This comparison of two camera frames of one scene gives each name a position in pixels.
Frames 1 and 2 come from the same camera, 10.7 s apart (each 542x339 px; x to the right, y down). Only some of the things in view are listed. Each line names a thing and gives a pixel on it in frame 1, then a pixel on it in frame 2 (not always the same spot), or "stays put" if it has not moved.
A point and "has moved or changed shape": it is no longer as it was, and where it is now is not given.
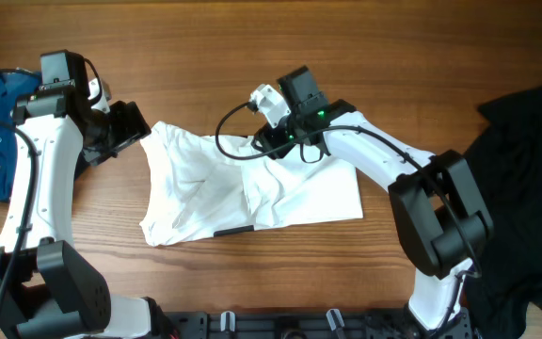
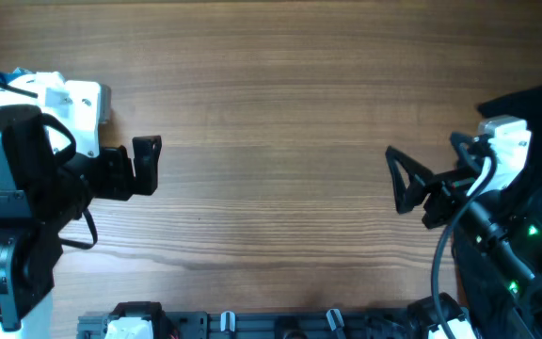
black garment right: x=523 y=163 stays put
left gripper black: x=135 y=128 -> x=121 y=168
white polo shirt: x=203 y=185 has moved or changed shape
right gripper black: x=271 y=141 -> x=432 y=200
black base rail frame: x=305 y=325 stays put
